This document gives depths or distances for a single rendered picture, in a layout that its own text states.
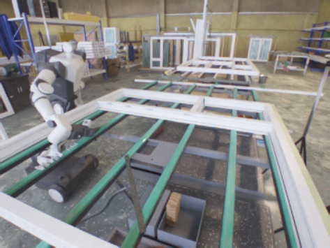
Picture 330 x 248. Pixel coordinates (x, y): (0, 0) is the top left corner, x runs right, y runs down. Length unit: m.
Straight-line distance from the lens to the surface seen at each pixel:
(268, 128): 1.34
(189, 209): 1.08
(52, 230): 0.67
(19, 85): 5.14
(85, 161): 2.20
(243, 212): 1.15
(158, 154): 1.01
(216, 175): 1.31
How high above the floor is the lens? 1.43
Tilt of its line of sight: 25 degrees down
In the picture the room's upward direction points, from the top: straight up
